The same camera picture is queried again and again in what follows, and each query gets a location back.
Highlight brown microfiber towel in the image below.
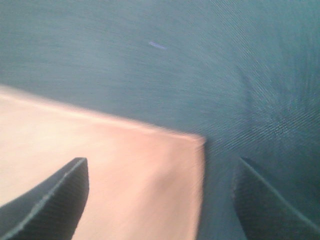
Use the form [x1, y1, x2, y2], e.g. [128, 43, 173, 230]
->
[0, 85, 205, 240]

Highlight black table cloth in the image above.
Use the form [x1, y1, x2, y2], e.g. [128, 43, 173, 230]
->
[0, 0, 320, 240]

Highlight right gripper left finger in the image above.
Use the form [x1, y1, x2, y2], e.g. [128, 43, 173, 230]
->
[0, 157, 89, 240]

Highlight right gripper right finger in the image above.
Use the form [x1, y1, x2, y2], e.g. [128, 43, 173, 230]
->
[232, 157, 320, 240]

